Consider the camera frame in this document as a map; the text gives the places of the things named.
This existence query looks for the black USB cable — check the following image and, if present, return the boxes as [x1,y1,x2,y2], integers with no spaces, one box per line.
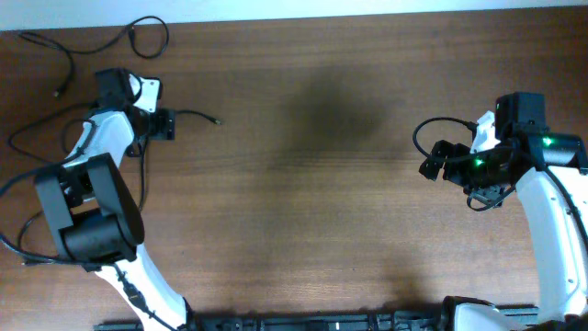
[7,101,97,166]
[137,108,223,212]
[17,15,170,97]

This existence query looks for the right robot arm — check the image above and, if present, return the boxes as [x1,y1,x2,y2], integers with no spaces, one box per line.
[419,92,587,330]

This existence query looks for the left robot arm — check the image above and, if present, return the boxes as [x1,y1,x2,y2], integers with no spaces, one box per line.
[34,69,196,330]

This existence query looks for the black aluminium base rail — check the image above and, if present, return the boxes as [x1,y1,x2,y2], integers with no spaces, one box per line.
[93,304,538,331]

